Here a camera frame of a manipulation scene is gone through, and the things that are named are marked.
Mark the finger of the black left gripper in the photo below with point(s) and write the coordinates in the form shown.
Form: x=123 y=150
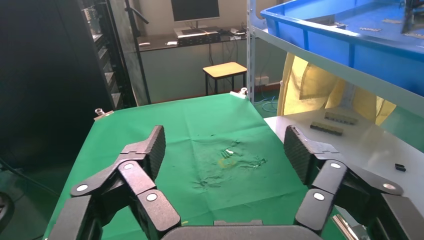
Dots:
x=412 y=16

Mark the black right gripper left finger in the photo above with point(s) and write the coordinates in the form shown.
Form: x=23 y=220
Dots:
x=109 y=198

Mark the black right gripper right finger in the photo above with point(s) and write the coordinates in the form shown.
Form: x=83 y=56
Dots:
x=331 y=179

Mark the beige tape strip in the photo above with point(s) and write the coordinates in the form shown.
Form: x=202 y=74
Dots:
x=371 y=29
x=392 y=21

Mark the white metal shelf rack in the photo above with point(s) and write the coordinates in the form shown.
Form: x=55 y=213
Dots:
x=364 y=149

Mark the olive ribbed metal strip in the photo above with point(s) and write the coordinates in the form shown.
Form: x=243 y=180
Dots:
x=326 y=128
x=341 y=118

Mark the small black clip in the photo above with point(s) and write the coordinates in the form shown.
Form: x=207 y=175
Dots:
x=400 y=167

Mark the silver binder clip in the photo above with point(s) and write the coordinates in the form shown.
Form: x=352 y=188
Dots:
x=240 y=93
x=103 y=114

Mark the blue plastic bin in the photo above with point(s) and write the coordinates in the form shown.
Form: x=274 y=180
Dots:
x=331 y=46

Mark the yellow cloth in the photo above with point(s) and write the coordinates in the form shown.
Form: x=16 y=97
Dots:
x=298 y=89

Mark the green table cloth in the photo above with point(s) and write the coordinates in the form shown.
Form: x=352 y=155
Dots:
x=185 y=132

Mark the black server cabinet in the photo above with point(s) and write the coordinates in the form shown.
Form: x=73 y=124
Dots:
x=49 y=82

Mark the glass cabinet door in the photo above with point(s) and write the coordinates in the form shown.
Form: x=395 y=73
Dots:
x=127 y=66

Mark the grey office desk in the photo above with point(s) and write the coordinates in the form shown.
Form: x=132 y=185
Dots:
x=172 y=73

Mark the wooden top stool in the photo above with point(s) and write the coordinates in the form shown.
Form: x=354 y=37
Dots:
x=225 y=69

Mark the white desk gadget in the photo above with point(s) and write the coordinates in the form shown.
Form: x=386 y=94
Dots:
x=238 y=31

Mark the black rack device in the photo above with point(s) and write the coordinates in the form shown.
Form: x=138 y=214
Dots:
x=198 y=39

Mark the black computer monitor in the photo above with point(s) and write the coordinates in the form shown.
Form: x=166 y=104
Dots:
x=195 y=10

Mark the white wall outlet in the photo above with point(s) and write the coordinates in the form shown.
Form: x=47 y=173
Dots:
x=261 y=80

